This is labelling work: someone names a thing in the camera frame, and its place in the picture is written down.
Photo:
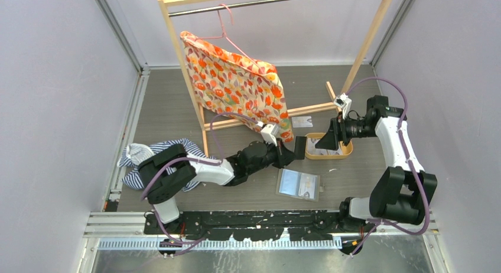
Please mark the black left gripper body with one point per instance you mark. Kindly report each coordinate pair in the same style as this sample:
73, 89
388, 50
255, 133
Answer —
270, 159

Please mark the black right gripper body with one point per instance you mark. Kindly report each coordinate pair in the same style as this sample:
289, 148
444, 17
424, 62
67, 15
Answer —
358, 129

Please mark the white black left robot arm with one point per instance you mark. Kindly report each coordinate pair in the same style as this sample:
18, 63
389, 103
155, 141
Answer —
167, 172

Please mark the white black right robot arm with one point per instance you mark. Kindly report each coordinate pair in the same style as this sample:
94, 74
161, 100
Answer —
404, 191

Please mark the tan oval tray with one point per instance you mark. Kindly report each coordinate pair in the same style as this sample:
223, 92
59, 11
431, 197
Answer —
342, 153

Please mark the orange floral garment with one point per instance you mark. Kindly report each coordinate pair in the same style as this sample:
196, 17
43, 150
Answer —
229, 82

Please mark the blue white striped shirt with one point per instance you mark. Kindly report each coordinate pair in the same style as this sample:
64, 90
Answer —
134, 154

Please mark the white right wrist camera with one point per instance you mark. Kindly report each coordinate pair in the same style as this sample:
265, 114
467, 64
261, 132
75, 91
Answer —
343, 102

